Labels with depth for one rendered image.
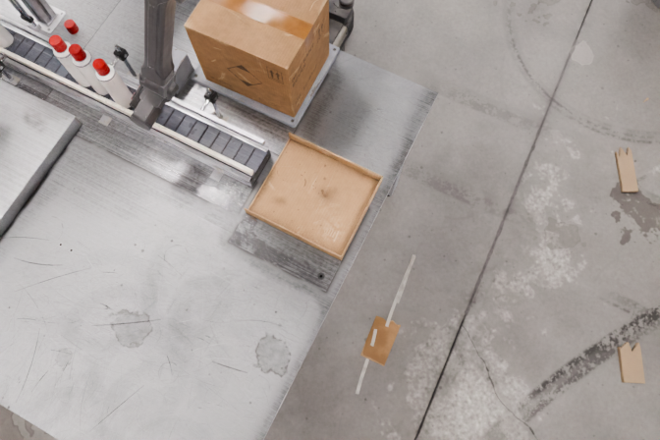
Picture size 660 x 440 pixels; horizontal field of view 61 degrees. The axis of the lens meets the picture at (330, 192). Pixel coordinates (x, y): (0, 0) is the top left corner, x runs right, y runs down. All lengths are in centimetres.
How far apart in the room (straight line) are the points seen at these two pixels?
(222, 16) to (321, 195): 55
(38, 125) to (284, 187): 73
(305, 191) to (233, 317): 40
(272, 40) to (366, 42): 138
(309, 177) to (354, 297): 88
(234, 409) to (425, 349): 106
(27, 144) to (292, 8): 85
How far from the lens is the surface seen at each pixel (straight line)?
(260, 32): 149
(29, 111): 186
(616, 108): 294
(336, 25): 258
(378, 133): 166
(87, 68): 167
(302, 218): 156
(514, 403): 244
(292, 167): 162
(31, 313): 171
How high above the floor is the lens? 233
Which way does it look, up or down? 71 degrees down
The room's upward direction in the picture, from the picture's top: 1 degrees counter-clockwise
